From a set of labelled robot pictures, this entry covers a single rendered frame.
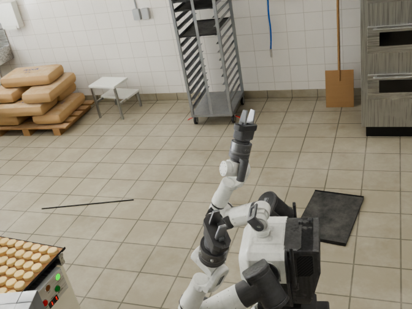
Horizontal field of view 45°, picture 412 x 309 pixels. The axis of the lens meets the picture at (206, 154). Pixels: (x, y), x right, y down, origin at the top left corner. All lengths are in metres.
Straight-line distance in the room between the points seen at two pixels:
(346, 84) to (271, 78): 0.92
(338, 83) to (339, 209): 1.97
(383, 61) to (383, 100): 0.38
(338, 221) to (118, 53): 3.85
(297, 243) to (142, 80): 5.00
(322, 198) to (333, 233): 0.45
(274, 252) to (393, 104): 3.26
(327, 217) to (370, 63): 1.53
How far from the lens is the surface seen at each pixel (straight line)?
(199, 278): 1.70
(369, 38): 4.63
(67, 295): 2.83
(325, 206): 4.08
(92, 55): 6.83
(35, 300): 1.00
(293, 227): 1.92
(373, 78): 4.76
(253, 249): 1.84
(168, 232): 4.08
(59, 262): 2.69
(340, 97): 5.67
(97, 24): 6.63
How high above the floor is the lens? 2.43
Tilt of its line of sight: 29 degrees down
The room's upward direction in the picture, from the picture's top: 11 degrees counter-clockwise
